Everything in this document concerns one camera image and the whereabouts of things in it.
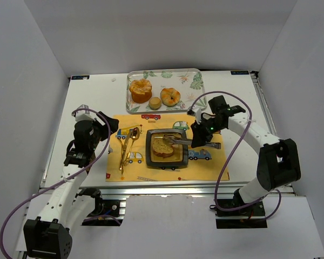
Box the silver metal tongs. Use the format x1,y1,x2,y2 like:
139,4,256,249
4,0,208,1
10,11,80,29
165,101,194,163
163,134,221,149

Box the sliced bread piece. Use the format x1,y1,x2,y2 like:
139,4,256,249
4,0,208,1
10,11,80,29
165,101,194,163
152,138,174,158

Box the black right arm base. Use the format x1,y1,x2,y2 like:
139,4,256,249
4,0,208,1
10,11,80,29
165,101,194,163
209,201,267,229

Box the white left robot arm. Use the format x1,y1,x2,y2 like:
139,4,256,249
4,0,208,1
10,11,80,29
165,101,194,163
23,108,119,258

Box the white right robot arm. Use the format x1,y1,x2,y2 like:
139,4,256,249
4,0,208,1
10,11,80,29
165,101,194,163
187,91,301,212

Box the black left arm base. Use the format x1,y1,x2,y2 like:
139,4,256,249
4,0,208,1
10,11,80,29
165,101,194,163
75,188,123,227

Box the twisted orange-white bread roll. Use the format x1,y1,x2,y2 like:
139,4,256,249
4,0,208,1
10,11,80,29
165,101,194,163
160,88,181,107

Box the gold knife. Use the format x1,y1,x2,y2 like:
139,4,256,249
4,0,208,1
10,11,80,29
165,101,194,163
125,129,136,159

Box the gold fork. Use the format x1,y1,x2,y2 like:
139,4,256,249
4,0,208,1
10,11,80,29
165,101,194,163
119,129,132,174

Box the black square plate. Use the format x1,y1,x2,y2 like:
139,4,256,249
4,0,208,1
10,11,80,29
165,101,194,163
145,128,188,170

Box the gold spoon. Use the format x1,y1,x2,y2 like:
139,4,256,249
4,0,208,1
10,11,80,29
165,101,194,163
125,127,140,166

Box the yellow vehicle-print placemat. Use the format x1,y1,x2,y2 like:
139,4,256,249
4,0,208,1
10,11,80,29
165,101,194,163
106,114,226,182

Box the small round bun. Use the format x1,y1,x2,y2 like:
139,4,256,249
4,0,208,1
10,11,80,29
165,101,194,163
148,97,161,110

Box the blue label sticker left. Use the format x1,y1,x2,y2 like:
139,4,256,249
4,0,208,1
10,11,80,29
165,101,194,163
71,75,90,80

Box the blue label sticker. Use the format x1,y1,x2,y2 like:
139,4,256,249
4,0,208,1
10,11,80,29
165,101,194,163
71,75,90,80
230,70,250,76

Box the large orange bundt cake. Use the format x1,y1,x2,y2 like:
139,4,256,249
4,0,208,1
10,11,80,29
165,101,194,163
129,78,152,104

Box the white leaf-pattern tray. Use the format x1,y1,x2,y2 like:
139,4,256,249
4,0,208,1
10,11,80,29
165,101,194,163
126,69,205,114

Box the blue label sticker right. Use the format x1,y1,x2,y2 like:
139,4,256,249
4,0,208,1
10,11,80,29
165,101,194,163
230,70,250,76

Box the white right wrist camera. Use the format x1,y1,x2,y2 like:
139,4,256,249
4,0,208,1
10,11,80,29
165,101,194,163
187,107,202,124

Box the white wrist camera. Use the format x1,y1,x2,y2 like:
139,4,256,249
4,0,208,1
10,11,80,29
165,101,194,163
72,104,95,122
187,107,202,124

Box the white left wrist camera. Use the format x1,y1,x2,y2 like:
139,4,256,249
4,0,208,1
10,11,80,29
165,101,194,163
72,104,95,122

